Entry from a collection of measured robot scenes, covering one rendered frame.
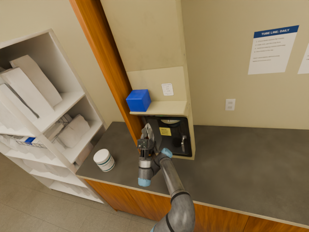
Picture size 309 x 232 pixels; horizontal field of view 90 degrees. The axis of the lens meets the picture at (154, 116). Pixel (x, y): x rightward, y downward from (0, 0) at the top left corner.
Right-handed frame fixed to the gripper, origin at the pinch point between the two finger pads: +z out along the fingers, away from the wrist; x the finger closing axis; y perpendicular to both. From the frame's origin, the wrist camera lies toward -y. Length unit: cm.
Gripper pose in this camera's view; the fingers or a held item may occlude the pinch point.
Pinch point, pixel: (148, 125)
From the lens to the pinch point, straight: 95.5
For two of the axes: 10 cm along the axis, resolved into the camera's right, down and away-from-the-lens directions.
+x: -9.3, -0.2, 3.7
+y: -3.7, -0.8, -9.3
